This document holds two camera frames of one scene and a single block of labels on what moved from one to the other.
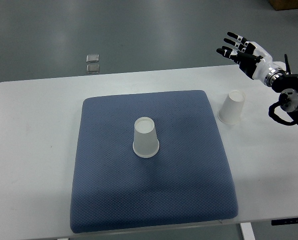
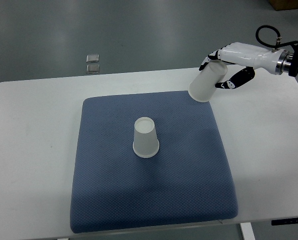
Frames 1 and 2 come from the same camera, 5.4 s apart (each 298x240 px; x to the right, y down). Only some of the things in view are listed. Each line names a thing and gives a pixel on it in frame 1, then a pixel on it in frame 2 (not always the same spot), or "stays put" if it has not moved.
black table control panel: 291,221 stays put
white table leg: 247,231 stays put
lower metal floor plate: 93,68 stays put
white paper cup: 230,111 → 201,88
